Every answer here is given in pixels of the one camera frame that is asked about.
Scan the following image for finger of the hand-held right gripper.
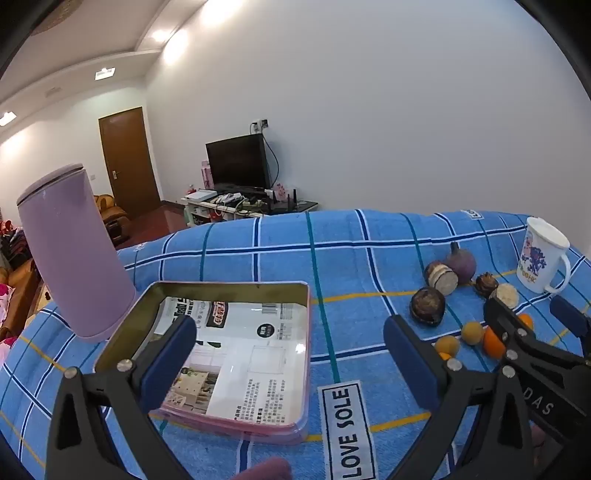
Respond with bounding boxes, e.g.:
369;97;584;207
483;298;533;348
549;294;591;358

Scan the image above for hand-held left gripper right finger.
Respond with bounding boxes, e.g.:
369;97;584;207
383;315;539;480

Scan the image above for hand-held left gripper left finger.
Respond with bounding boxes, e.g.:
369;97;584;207
45;316;199;480

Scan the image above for small cut taro piece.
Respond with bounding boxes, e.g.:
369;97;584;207
489;283;519;309

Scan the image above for small dark water chestnut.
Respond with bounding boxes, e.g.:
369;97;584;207
475;272;499;298

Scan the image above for whole brown taro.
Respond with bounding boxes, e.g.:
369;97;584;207
410;287;447;328

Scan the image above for purple sweet potato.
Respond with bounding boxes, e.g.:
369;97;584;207
445;241;477;285

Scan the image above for large cut taro piece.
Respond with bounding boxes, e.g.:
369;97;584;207
424;261;459;296

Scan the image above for pink metal tin box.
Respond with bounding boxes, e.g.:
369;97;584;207
93;281;311;446

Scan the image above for white printed mug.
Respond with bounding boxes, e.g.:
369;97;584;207
516;217;572;295

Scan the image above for blue plaid blanket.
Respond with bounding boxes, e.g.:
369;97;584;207
0;209;591;480

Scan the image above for wooden coffee table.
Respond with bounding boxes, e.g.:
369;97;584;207
28;279;58;319

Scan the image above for lilac electric kettle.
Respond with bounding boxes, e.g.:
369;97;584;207
17;162;136;342

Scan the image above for orange wooden armchair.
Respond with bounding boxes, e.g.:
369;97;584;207
95;194;132;245

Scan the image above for orange leather sofa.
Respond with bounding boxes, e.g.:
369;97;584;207
0;258;47;337

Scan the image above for low television stand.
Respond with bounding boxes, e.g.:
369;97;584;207
181;189;319;228

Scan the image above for black crates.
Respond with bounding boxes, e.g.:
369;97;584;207
0;222;28;268

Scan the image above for black router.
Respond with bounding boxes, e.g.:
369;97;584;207
272;189;298;214

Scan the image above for brown wooden door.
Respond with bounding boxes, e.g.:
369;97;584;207
98;107;162;221

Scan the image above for black television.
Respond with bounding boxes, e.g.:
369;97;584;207
206;135;272;190

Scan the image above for round woven ceiling lamp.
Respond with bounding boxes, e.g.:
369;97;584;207
30;0;88;33

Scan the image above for black power cable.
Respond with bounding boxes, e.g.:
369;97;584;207
263;131;280;190

